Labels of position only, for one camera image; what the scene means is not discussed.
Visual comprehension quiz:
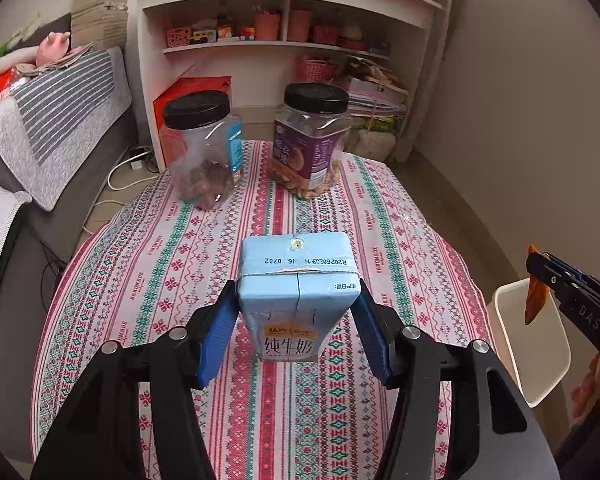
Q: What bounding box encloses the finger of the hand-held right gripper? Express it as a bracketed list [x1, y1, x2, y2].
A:
[526, 252, 568, 301]
[545, 254, 588, 283]

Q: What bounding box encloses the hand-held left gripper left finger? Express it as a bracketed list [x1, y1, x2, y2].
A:
[30, 280, 241, 480]

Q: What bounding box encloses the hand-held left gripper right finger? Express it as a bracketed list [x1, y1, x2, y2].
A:
[350, 289, 561, 480]

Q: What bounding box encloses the yellow orange snack wrapper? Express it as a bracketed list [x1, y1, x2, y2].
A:
[522, 244, 553, 325]

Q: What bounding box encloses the white plastic trash bin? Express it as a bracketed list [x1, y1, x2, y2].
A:
[487, 280, 572, 408]

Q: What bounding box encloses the light blue milk carton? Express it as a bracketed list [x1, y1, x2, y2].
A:
[236, 232, 362, 365]

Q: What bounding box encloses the person's right forearm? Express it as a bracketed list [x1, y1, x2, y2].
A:
[554, 400, 600, 480]

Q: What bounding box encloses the person's right hand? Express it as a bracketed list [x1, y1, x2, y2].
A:
[572, 355, 600, 418]

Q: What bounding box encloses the patterned red green tablecloth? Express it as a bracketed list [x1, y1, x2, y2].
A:
[30, 139, 496, 480]

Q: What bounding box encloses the blue label clear jar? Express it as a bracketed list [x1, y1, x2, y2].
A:
[162, 91, 244, 211]

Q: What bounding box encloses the white power strip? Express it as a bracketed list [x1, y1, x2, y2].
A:
[127, 146, 153, 173]

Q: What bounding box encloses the purple label nut jar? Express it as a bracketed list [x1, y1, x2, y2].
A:
[272, 82, 355, 202]

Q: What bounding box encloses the dark grey sofa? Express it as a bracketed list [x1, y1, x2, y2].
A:
[0, 10, 146, 461]

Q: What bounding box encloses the green cardboard box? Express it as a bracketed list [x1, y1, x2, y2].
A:
[362, 115, 398, 133]

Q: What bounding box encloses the tied stack of papers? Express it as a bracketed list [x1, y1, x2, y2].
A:
[337, 55, 411, 116]

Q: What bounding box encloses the red gift box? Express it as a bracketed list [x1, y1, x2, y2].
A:
[152, 76, 233, 171]

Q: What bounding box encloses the white bookshelf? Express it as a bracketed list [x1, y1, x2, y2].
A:
[130, 0, 456, 161]

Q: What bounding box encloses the grey striped quilted blanket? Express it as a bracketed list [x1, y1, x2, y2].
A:
[0, 46, 133, 211]

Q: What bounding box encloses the pink pen holder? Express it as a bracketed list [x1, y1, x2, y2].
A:
[287, 10, 313, 42]
[254, 12, 282, 42]

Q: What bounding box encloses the pink plush pig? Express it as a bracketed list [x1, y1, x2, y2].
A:
[35, 31, 73, 66]

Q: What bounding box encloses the tall stack of books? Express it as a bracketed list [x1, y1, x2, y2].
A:
[70, 0, 132, 50]

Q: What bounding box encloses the black cable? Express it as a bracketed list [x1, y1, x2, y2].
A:
[39, 237, 68, 311]

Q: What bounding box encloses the white cable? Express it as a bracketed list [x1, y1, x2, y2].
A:
[82, 152, 146, 233]

